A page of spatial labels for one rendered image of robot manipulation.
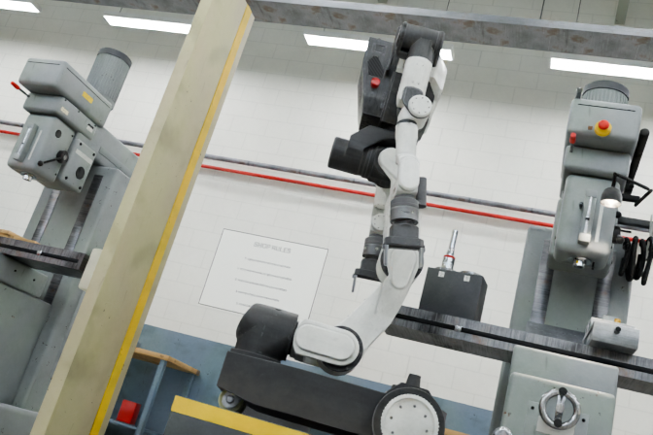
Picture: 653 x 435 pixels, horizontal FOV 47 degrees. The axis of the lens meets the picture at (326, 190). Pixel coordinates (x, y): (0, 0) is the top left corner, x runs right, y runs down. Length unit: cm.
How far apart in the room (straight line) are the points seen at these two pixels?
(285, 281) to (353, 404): 554
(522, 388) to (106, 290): 161
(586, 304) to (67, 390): 211
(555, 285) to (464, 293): 59
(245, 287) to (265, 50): 289
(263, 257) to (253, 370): 563
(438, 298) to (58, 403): 147
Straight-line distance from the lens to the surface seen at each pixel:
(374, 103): 264
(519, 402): 250
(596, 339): 277
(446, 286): 296
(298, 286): 767
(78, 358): 308
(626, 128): 305
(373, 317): 245
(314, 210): 791
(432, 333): 287
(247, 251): 795
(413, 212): 232
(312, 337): 238
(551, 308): 338
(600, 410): 251
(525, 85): 828
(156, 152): 324
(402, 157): 236
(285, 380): 224
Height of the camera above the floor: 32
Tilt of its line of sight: 20 degrees up
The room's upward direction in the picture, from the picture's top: 16 degrees clockwise
